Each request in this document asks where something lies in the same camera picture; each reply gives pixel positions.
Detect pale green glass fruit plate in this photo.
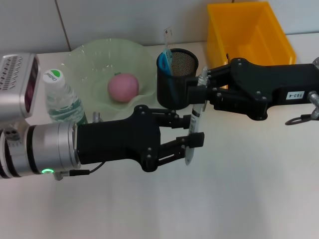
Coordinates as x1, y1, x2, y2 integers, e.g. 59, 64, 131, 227
61, 37, 159, 120

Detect black mesh pen holder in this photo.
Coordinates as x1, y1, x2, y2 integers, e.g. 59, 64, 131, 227
156, 48, 200, 111

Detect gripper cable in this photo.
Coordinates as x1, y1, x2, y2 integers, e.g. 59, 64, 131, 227
53, 160, 107, 181
285, 113, 319, 126

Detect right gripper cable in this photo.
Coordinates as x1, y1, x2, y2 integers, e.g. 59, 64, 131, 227
285, 113, 319, 126

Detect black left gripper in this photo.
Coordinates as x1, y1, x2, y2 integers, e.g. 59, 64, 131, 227
75, 105, 192, 173

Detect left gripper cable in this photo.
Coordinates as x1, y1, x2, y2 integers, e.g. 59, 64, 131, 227
53, 160, 107, 181

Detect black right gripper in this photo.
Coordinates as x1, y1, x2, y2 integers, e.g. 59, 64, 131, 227
186, 57, 319, 122

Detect clear bottle green label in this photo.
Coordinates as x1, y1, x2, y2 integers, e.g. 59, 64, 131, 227
42, 68, 88, 125

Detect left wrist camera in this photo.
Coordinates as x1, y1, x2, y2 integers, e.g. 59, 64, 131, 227
0, 53, 41, 122

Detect blue scissors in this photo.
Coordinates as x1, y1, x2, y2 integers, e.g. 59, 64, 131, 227
159, 49, 180, 103

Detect silver ballpoint pen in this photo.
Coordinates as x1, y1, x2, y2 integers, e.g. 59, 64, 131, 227
184, 66, 209, 167

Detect transparent plastic ruler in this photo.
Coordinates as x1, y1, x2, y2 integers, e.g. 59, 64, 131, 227
163, 26, 175, 75

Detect yellow plastic bin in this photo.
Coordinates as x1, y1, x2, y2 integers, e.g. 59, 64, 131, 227
206, 1, 297, 90

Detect pink peach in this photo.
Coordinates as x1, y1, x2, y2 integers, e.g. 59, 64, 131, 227
107, 73, 140, 103

